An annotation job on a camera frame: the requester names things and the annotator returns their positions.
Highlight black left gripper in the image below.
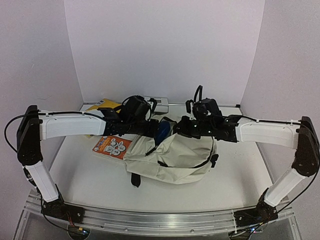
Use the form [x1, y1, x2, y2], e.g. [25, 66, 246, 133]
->
[126, 118, 159, 138]

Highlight blue pencil case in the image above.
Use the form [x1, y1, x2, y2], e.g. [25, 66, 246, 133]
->
[154, 121, 171, 146]

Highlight beige canvas student bag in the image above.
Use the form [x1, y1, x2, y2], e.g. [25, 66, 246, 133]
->
[123, 130, 219, 187]

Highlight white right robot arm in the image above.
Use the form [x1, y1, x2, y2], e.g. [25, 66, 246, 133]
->
[173, 98, 320, 224]

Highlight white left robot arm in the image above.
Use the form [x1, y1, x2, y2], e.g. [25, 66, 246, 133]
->
[9, 95, 159, 218]

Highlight yellow hardcover book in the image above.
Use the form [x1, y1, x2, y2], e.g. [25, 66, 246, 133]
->
[85, 98, 121, 112]

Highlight white box with photo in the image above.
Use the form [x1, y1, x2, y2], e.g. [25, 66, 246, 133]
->
[144, 96, 169, 114]

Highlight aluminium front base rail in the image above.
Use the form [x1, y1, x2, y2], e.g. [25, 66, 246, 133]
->
[23, 192, 296, 232]

